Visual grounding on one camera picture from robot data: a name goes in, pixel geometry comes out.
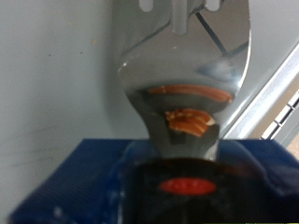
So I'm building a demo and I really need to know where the silver toaster oven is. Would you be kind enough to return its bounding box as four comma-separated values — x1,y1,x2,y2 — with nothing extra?
0,0,299,153

